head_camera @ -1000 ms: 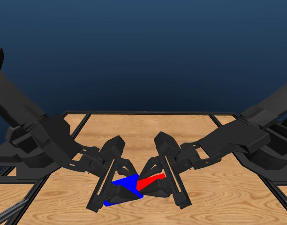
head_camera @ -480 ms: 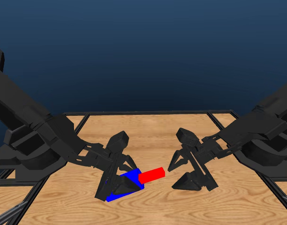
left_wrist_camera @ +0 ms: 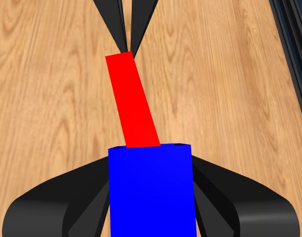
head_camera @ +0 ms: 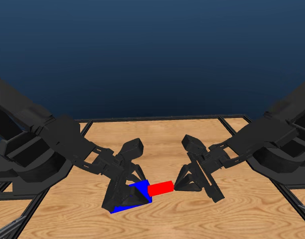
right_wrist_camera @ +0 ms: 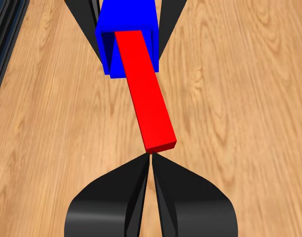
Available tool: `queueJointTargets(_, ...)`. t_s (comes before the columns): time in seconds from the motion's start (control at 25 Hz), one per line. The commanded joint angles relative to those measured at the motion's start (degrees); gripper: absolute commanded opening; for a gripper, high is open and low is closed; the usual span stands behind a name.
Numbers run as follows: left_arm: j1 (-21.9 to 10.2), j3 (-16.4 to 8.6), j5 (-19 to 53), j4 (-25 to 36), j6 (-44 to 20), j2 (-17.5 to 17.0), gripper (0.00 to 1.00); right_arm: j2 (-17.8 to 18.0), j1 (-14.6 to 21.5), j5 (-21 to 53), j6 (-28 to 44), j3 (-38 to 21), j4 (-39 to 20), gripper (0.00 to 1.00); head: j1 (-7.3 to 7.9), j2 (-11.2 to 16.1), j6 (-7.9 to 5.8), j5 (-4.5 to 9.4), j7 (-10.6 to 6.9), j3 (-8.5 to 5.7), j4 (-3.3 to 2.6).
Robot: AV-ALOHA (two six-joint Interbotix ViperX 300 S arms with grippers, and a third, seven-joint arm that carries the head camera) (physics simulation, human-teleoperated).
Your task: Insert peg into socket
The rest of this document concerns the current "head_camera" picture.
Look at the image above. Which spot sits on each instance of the blue hollow socket block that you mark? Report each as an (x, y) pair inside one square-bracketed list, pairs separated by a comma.
[(142, 186)]

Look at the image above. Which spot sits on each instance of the red peg bar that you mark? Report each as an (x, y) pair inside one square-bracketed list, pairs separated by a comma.
[(160, 188)]

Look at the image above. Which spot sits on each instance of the black table frame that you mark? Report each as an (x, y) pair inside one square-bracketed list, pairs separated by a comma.
[(167, 117)]

